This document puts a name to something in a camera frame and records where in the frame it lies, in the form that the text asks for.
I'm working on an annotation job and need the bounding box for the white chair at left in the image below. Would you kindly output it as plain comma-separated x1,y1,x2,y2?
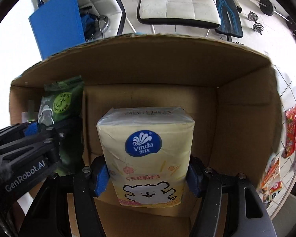
34,0,127,40

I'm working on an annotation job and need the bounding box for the blue foam board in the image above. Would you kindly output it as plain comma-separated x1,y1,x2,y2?
29,0,85,60

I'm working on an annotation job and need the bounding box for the black floor barbell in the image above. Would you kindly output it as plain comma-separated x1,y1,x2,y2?
258,0,296,35

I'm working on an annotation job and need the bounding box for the yellow Vinda tissue pack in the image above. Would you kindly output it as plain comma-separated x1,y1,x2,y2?
97,107,195,208

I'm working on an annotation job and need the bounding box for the brown cardboard box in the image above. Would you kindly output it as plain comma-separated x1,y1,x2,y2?
10,35,282,236

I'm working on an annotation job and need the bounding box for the green snack bag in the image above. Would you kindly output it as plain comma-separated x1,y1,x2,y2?
37,76,84,176

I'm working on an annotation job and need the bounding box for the blue black weight bench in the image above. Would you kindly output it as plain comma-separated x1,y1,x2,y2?
215,0,243,38

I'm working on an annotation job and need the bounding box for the orange cartoon snack bag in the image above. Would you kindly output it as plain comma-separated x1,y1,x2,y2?
260,159,283,204

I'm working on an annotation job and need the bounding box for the white cushioned chair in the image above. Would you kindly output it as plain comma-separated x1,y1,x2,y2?
137,0,220,29

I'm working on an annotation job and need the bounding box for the red snack bag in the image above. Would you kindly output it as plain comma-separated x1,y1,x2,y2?
282,106,296,158

